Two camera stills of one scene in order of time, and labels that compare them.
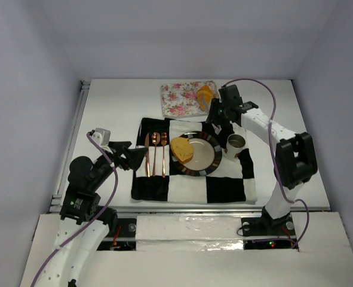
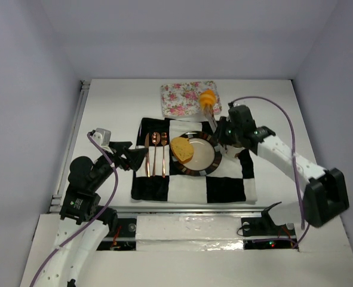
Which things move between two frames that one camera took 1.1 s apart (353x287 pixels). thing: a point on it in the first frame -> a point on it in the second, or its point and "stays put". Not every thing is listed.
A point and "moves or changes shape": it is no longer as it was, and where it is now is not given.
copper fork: [163, 140] stays put
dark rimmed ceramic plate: [207, 155] stays put
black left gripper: [120, 154] stays put
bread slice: [182, 149] stays put
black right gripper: [215, 116] -> [221, 131]
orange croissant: [204, 95] moves or changes shape
